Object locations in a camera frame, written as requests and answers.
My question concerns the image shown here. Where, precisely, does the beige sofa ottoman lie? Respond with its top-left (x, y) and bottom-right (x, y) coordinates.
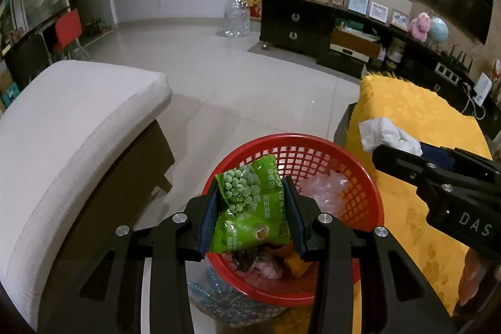
top-left (1, 60), bottom-right (173, 333)

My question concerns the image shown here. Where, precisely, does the orange peel piece right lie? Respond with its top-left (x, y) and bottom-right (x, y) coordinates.
top-left (284, 253), bottom-right (312, 278)

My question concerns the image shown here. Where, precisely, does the photo frame white middle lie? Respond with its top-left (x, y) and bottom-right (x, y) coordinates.
top-left (369, 1), bottom-right (389, 24)

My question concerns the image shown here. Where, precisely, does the red chair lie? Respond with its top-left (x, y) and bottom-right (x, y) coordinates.
top-left (54, 8), bottom-right (93, 61)

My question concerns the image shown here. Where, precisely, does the red mesh trash basket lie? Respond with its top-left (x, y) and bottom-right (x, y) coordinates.
top-left (200, 132), bottom-right (386, 308)

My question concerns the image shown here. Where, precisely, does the clear white plastic bag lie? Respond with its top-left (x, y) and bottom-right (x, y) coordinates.
top-left (298, 172), bottom-right (348, 219)

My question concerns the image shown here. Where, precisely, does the green pea snack packet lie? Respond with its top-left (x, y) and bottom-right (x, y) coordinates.
top-left (211, 154), bottom-right (290, 254)

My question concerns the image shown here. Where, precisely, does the yellow tablecloth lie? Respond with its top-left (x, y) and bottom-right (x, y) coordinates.
top-left (250, 72), bottom-right (494, 334)

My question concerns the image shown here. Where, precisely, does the pale blue globe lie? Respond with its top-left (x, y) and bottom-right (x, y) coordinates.
top-left (428, 16), bottom-right (449, 43)

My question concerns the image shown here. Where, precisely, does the photo frame blue left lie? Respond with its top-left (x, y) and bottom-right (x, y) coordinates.
top-left (348, 0), bottom-right (369, 15)

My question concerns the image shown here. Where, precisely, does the clear water jug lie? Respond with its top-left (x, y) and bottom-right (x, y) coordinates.
top-left (224, 0), bottom-right (251, 38)

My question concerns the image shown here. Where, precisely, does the black TV cabinet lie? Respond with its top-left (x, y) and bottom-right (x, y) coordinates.
top-left (259, 0), bottom-right (500, 139)

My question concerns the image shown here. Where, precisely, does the photo frame small right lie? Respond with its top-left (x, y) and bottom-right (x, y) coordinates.
top-left (390, 10), bottom-right (409, 31)

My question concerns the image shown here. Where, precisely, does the pink plush toy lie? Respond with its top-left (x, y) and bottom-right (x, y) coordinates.
top-left (408, 12), bottom-right (431, 42)

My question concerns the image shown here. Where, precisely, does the white router box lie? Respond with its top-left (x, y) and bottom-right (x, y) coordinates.
top-left (473, 73), bottom-right (493, 106)

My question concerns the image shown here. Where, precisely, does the clear plastic stool blue leaf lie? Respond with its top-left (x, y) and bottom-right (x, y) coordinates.
top-left (187, 264), bottom-right (287, 328)

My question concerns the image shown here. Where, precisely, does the person's right hand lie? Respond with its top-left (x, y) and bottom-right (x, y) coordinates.
top-left (458, 248), bottom-right (489, 306)

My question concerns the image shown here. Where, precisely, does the white tissue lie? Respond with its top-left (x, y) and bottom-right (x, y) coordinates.
top-left (358, 117), bottom-right (423, 157)

